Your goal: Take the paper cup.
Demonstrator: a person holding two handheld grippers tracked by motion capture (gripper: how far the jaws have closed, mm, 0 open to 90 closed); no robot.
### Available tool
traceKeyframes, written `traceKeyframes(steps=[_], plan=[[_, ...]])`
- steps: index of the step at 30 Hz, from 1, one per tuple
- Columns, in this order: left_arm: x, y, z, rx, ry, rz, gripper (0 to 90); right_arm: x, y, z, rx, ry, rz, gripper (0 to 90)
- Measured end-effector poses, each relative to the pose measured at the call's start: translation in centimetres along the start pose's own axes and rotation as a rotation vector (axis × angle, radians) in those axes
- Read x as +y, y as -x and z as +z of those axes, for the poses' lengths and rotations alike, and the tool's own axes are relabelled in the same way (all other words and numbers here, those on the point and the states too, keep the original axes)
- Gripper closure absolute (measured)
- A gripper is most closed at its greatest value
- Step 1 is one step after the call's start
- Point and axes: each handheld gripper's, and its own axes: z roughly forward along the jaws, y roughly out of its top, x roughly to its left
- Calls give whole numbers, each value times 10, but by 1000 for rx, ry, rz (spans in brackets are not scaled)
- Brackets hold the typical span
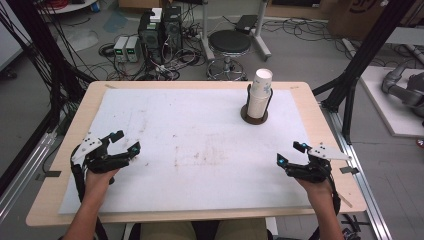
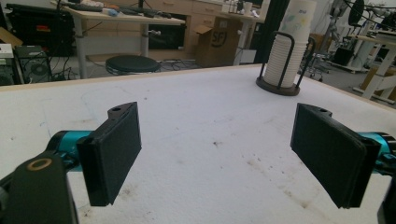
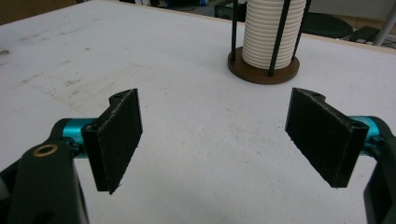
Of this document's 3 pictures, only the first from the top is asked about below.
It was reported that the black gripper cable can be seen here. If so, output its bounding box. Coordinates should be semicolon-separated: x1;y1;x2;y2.
69;159;109;240
324;159;343;218

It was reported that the black round stool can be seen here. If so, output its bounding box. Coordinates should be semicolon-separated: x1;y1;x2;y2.
205;29;253;82

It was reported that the aluminium rail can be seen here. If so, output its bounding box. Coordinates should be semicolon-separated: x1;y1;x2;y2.
319;102;394;240
0;129;59;223

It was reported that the dark round cup holder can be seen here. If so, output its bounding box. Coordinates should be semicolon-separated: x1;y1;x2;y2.
239;83;275;126

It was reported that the white metal stand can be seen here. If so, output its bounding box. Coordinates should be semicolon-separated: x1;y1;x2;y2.
199;0;273;63

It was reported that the tangle of floor cables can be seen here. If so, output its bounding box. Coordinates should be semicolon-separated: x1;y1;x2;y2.
98;39;209;82

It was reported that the white round table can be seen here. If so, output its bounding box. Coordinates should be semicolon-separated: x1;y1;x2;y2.
37;0;98;15

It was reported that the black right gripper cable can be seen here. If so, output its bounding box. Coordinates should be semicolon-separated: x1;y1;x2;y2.
324;159;343;218

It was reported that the white board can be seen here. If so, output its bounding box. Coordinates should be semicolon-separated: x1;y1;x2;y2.
359;65;424;139

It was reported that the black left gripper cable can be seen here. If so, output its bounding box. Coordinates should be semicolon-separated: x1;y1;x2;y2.
69;159;109;240

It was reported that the grey bench power supply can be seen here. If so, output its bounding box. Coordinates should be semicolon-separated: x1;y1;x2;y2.
125;35;142;64
112;35;130;63

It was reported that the black computer tower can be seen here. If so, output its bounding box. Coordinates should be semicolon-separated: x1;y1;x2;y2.
162;4;184;59
137;9;165;66

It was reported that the person's right hand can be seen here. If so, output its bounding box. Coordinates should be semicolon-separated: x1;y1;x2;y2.
294;177;335;203

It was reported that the white foam table mat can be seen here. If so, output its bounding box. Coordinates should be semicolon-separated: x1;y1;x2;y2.
57;87;313;215

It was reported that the person's left hand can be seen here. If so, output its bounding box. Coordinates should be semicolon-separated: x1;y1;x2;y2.
84;168;121;202

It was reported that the black metal frame post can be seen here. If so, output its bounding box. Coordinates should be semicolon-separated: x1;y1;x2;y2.
312;0;418;145
5;0;98;134

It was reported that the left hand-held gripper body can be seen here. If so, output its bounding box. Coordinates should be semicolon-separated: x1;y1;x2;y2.
70;132;131;175

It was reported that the stack of white paper cups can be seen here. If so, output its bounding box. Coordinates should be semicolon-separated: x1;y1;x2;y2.
246;68;274;120

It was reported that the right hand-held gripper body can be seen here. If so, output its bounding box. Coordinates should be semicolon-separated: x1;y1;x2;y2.
285;142;353;184

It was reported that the black flat box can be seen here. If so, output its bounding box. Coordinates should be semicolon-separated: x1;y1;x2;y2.
234;14;259;35

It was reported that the brown cardboard box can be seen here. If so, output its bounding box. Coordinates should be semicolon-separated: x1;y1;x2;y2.
327;0;406;42

